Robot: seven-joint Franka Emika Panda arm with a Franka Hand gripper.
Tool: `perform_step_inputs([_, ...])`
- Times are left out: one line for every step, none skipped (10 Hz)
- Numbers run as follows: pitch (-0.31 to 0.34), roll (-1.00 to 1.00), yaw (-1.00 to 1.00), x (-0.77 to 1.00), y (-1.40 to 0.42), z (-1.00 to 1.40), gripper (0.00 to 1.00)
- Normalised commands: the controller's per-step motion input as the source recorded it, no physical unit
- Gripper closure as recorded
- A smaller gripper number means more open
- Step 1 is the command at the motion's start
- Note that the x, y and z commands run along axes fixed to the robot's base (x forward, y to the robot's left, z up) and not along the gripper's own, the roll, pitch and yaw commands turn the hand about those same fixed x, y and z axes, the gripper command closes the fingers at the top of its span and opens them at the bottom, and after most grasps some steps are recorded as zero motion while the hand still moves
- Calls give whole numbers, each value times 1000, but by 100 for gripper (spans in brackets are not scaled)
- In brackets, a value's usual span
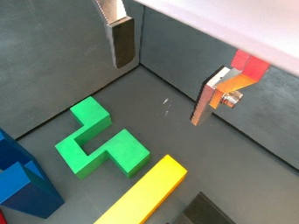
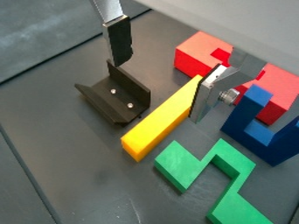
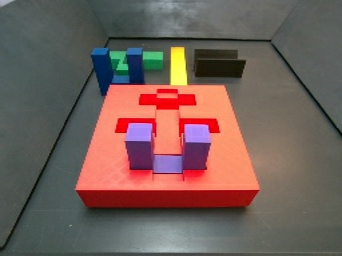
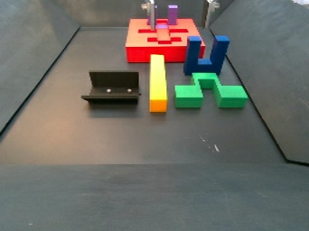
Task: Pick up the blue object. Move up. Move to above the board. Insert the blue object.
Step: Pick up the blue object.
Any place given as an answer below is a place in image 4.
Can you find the blue U-shaped block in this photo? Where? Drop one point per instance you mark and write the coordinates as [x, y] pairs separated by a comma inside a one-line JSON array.
[[212, 65]]

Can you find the purple U-shaped block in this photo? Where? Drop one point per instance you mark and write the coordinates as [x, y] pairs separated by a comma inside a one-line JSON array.
[[171, 15]]

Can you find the black angle bracket holder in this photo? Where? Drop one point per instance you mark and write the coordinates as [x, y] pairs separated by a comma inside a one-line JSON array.
[[114, 86]]

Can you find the red slotted board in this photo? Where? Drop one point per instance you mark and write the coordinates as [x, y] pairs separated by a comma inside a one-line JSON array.
[[165, 40]]

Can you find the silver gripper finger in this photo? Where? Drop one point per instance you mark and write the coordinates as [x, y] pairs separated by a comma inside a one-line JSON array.
[[149, 7], [212, 5]]

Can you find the green S-shaped block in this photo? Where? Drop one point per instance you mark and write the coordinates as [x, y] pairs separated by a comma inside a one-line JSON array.
[[229, 96]]

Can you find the yellow long bar block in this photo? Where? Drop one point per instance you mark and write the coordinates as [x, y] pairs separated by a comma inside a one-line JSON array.
[[158, 84]]

